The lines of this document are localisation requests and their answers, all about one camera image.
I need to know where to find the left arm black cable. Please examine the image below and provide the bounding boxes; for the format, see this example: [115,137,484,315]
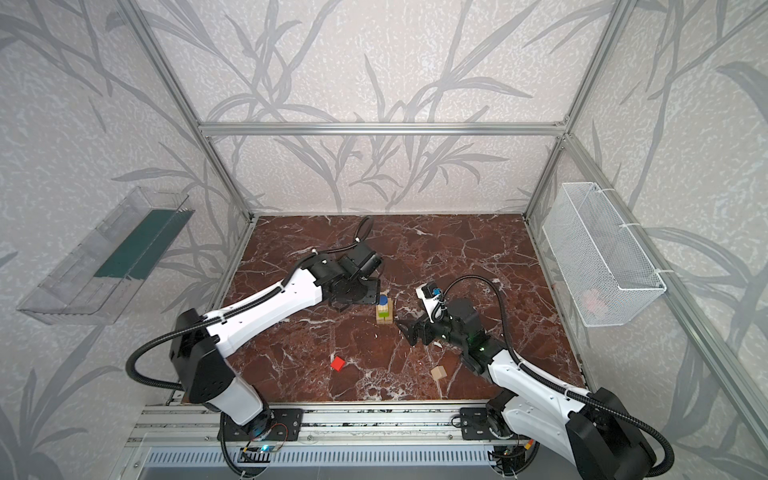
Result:
[124,215,376,391]

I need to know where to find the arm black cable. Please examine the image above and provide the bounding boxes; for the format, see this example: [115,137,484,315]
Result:
[124,215,376,391]
[434,274,676,478]

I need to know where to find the small wood cube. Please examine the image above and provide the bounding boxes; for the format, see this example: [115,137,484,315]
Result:
[430,365,447,381]

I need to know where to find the white wire basket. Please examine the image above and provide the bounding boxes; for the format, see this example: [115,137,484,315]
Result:
[543,182,667,327]

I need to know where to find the clear plastic wall bin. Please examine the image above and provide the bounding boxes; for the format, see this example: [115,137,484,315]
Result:
[17,187,195,325]

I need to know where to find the wood block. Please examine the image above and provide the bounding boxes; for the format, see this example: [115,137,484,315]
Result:
[376,296,394,325]

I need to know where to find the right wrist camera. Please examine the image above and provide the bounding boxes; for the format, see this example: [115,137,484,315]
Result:
[416,281,443,322]

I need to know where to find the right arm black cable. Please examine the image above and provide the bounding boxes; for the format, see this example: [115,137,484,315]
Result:
[434,274,676,478]

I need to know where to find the aluminium cage frame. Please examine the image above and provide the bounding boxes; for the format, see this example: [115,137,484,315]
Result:
[117,1,767,448]

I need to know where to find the pink object in basket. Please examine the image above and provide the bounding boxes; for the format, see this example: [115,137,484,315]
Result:
[582,289,608,318]

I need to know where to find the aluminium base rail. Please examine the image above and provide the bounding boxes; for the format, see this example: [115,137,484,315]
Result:
[126,400,486,447]

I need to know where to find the red block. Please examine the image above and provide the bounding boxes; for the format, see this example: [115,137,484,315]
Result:
[331,357,347,372]

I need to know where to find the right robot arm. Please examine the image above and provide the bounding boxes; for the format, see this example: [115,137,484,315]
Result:
[395,299,657,479]

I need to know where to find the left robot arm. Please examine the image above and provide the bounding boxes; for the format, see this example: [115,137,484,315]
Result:
[170,242,382,437]

